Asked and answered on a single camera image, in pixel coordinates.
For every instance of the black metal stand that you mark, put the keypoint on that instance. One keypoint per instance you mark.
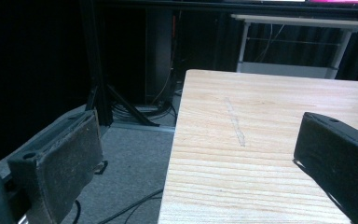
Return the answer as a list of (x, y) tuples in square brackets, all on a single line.
[(101, 77)]

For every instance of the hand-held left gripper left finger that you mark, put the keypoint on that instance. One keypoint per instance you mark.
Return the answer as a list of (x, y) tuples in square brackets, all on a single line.
[(65, 161)]

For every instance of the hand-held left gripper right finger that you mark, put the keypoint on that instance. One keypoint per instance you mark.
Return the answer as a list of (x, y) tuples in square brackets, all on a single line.
[(338, 155)]

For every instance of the dark computer tower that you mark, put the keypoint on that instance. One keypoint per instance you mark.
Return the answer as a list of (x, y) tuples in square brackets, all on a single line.
[(159, 53)]

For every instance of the white metal desk frame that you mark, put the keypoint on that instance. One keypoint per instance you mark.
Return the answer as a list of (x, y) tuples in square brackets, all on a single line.
[(287, 69)]

